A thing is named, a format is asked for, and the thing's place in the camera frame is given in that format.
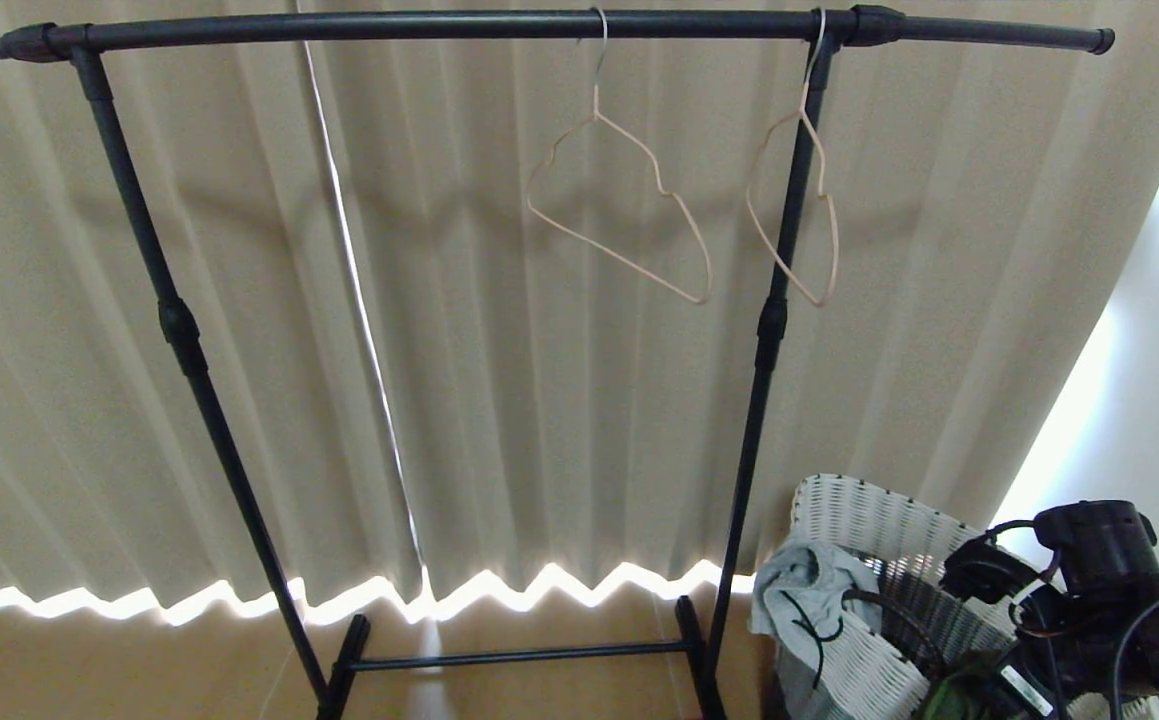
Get white laundry basket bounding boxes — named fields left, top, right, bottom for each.
left=767, top=474, right=1156, bottom=720

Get pale grey shorts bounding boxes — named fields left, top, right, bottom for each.
left=749, top=540, right=886, bottom=720

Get pink clothes hanger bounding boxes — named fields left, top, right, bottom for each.
left=525, top=8, right=714, bottom=307
left=745, top=8, right=840, bottom=309

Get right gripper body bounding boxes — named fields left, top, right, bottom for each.
left=974, top=640, right=1075, bottom=720

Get green printed shirt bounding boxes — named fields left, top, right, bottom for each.
left=924, top=650, right=1020, bottom=720

